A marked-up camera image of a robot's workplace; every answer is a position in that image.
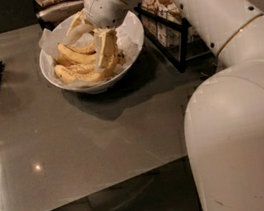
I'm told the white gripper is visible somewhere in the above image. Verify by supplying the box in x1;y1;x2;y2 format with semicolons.
65;0;129;71

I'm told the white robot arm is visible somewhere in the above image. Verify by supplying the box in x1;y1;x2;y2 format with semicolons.
83;0;264;211

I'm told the front centre yellow banana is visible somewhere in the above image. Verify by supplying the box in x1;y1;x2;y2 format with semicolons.
71;40;95;55

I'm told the long top yellow banana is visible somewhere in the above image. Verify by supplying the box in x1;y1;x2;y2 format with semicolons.
58;44;96;64

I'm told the white paper bowl liner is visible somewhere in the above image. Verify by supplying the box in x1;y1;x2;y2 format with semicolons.
39;12;144;94

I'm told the front left yellow banana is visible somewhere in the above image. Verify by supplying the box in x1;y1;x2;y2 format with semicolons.
54;63;113;83

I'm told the white ceramic bowl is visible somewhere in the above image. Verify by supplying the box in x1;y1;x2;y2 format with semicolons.
39;11;145;94

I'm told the black wire snack rack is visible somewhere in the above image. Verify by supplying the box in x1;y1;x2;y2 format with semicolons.
134;4;213;73

